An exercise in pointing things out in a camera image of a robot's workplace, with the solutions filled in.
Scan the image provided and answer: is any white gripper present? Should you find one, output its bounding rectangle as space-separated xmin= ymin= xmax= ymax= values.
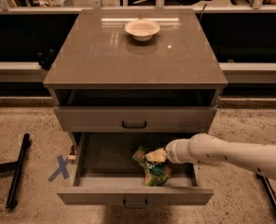
xmin=145 ymin=139 xmax=190 ymax=164

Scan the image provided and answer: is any green rice chip bag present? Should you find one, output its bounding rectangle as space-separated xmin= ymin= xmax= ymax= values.
xmin=132 ymin=147 xmax=172 ymax=187

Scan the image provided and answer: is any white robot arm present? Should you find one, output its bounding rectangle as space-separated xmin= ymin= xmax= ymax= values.
xmin=145 ymin=133 xmax=276 ymax=180

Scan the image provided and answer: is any grey drawer cabinet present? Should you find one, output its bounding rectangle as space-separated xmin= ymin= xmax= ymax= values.
xmin=44 ymin=8 xmax=228 ymax=145

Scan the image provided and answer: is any blue tape cross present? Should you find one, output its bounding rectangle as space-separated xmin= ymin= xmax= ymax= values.
xmin=48 ymin=155 xmax=70 ymax=182

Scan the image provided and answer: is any white bowl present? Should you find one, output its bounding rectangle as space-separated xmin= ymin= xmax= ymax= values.
xmin=124 ymin=20 xmax=160 ymax=41

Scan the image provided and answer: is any black stand leg right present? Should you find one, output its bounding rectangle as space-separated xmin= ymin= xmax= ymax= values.
xmin=256 ymin=175 xmax=276 ymax=213

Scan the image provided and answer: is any black stand leg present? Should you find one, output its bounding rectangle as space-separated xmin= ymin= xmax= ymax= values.
xmin=0 ymin=133 xmax=32 ymax=210
xmin=256 ymin=175 xmax=276 ymax=213

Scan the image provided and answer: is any black clamp object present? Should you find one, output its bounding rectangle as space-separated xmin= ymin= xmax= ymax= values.
xmin=37 ymin=49 xmax=55 ymax=70

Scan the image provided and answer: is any black stand leg left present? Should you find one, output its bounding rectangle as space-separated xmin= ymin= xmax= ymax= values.
xmin=0 ymin=133 xmax=32 ymax=210

